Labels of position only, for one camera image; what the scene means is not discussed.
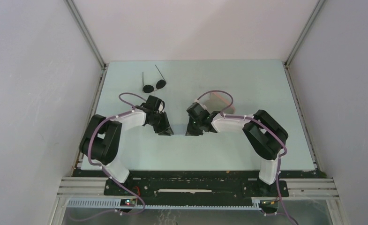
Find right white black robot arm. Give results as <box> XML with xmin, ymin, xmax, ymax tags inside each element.
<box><xmin>187</xmin><ymin>102</ymin><xmax>289</xmax><ymax>196</ymax></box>

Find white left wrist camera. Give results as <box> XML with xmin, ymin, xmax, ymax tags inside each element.
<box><xmin>158</xmin><ymin>101</ymin><xmax>165</xmax><ymax>113</ymax></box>

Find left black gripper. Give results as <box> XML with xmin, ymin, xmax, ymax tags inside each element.
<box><xmin>149</xmin><ymin>111</ymin><xmax>173</xmax><ymax>136</ymax></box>

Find pink glasses case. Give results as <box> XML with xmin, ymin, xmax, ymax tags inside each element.
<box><xmin>204</xmin><ymin>92</ymin><xmax>236</xmax><ymax>114</ymax></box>

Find black sunglasses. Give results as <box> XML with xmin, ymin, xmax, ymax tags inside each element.
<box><xmin>142</xmin><ymin>64</ymin><xmax>167</xmax><ymax>94</ymax></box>

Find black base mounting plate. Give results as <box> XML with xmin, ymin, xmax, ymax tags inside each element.
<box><xmin>104</xmin><ymin>171</ymin><xmax>289</xmax><ymax>206</ymax></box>

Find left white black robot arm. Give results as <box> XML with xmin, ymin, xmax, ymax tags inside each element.
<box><xmin>79</xmin><ymin>96</ymin><xmax>174</xmax><ymax>195</ymax></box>

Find aluminium frame rails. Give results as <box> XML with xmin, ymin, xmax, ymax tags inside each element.
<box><xmin>57</xmin><ymin>177</ymin><xmax>339</xmax><ymax>200</ymax></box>

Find grey cable duct rail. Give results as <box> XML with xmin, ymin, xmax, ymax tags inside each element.
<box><xmin>67</xmin><ymin>198</ymin><xmax>261</xmax><ymax>210</ymax></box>

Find light blue cleaning cloth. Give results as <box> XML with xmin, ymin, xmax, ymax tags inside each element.
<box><xmin>171</xmin><ymin>124</ymin><xmax>188</xmax><ymax>136</ymax></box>

